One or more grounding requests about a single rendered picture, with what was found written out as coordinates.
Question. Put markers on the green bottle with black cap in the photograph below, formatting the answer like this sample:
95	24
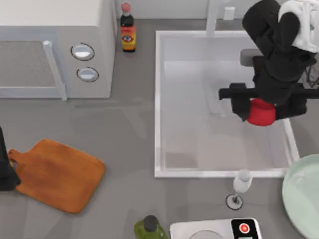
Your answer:
149	227

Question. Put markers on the white kitchen scale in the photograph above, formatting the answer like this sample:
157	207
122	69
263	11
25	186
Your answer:
211	229

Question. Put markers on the pale microwave oven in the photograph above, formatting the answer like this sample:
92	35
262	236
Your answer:
104	49

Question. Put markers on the tall white tap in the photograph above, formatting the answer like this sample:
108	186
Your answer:
211	17

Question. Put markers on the large microwave knob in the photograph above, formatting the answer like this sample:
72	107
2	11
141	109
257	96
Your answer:
82	52

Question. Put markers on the white goblet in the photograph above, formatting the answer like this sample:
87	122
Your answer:
241	184

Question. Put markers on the dark bottle with red cap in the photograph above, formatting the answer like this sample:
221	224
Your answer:
128	37

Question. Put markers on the microwave door with grey window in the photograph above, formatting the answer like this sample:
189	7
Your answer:
22	64

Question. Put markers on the pale green bowl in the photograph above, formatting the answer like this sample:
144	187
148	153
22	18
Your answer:
304	196

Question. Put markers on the white sink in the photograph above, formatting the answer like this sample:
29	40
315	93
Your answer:
199	124

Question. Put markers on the white wall socket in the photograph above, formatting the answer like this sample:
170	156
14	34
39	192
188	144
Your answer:
229	13

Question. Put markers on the small microwave knob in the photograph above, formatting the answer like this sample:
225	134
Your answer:
87	74

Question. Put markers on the wooden cutting board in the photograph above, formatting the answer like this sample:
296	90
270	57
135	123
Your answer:
57	174

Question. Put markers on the red cup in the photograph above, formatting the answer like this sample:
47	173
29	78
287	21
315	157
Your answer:
261	114

